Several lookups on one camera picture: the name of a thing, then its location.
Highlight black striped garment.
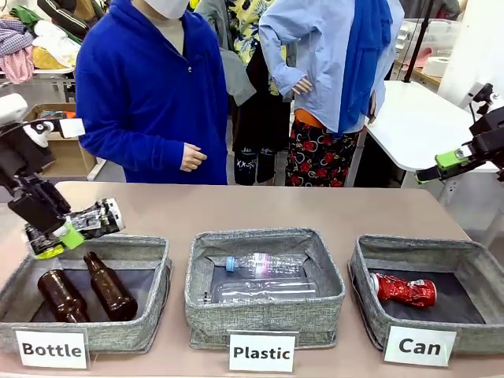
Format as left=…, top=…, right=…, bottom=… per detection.
left=37, top=0, right=91, bottom=40

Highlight white cloth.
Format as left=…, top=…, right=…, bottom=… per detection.
left=31, top=19, right=82, bottom=66

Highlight yellow cloth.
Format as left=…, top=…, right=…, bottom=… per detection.
left=31, top=46, right=66, bottom=71

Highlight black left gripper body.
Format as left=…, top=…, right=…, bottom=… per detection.
left=6, top=181, right=72, bottom=233

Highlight purple plaid cloth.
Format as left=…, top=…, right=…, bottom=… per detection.
left=0, top=18, right=35, bottom=58

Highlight green cloth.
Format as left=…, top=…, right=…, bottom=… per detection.
left=9, top=4, right=44, bottom=28

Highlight person's right hand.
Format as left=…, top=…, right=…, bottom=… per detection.
left=180, top=142, right=209, bottom=172

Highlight grey fabric Plastic basket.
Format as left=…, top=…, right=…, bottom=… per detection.
left=183, top=227, right=347, bottom=350

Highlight pink checked cloth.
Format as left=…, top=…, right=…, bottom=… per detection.
left=0, top=45, right=35, bottom=84

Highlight grey shirt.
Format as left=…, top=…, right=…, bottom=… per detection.
left=218, top=46, right=258, bottom=107

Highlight blue draped cloth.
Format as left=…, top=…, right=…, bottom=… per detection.
left=337, top=0, right=395, bottom=135

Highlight light blue shirt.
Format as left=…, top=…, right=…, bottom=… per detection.
left=258, top=0, right=406, bottom=135

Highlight yellow floral shirt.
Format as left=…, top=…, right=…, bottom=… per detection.
left=232, top=0, right=276, bottom=66

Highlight person's right forearm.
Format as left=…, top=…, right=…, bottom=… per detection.
left=78, top=129, right=186, bottom=174

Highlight grey fabric Can basket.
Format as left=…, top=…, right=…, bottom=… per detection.
left=347, top=235, right=504, bottom=354

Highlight clear plastic storage box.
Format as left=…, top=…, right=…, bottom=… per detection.
left=393, top=17, right=461, bottom=60

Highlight brown cardboard box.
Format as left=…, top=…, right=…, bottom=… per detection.
left=23, top=102, right=98, bottom=178

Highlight brown glass bottle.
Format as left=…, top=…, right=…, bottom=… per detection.
left=83, top=251, right=139, bottom=322
left=37, top=269, right=91, bottom=324

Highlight grey fabric Bottle basket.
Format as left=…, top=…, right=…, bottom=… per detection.
left=0, top=235, right=173, bottom=354

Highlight white Plastic label sign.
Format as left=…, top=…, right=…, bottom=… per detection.
left=227, top=329, right=297, bottom=373

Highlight white paper roll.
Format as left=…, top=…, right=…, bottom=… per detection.
left=421, top=56, right=452, bottom=78

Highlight white Can label sign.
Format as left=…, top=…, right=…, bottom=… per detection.
left=384, top=325, right=458, bottom=368

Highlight black tripod pole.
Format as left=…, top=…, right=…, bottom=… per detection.
left=403, top=0, right=434, bottom=83

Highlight crushed red can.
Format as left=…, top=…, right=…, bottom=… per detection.
left=369, top=272, right=439, bottom=308

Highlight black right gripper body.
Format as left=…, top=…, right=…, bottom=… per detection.
left=468, top=112, right=504, bottom=169

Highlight white face mask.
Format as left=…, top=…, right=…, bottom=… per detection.
left=142, top=0, right=194, bottom=20

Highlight black printed trousers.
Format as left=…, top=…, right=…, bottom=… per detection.
left=230, top=50, right=295, bottom=186

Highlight black red floral skirt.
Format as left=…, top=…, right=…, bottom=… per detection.
left=285, top=117, right=361, bottom=188

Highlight skin-coloured mannequin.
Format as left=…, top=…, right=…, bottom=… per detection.
left=291, top=76, right=379, bottom=119

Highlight clear capless plastic bottle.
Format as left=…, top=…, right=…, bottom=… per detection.
left=202, top=277, right=318, bottom=306

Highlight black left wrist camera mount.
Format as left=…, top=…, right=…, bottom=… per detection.
left=0, top=124, right=56, bottom=186

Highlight clear blue-capped plastic bottle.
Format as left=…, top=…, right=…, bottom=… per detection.
left=224, top=253, right=306, bottom=278

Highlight person in blue sweater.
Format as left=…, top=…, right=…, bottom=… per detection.
left=74, top=0, right=230, bottom=186

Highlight white Bottle label sign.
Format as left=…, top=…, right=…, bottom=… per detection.
left=11, top=326, right=91, bottom=370

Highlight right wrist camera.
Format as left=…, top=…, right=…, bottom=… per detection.
left=468, top=82, right=495, bottom=115

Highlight white round-cornered table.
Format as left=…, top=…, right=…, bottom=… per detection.
left=364, top=80, right=501, bottom=172

